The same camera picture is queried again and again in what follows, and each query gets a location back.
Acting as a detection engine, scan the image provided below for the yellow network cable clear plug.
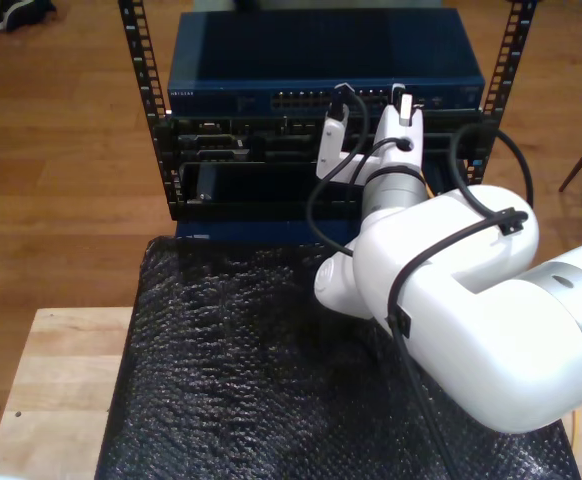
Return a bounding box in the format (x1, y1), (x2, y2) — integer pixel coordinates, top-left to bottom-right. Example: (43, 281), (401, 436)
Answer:
(420, 169), (581, 454)

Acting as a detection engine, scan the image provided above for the black rack server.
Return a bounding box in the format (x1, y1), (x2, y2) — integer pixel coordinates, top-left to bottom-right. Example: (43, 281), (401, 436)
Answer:
(153, 115), (492, 164)

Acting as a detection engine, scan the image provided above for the black bubble wrap mat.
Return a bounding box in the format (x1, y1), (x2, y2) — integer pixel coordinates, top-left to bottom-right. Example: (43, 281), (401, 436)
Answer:
(95, 237), (580, 480)

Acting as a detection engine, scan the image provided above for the short black elbow-plug cable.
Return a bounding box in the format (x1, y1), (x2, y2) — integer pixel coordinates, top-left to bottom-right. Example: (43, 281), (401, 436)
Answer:
(343, 136), (415, 187)

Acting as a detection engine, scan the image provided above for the long black camera cable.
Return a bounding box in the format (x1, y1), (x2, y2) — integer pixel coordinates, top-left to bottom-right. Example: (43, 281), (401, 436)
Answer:
(304, 83), (536, 480)

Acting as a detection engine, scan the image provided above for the blue network switch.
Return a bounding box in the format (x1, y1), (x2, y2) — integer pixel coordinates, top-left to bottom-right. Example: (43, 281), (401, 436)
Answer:
(167, 10), (487, 117)

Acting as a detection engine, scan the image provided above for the black perforated rack post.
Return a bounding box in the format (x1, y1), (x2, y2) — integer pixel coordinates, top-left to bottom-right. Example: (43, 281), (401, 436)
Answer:
(117, 0), (185, 222)
(463, 0), (541, 189)

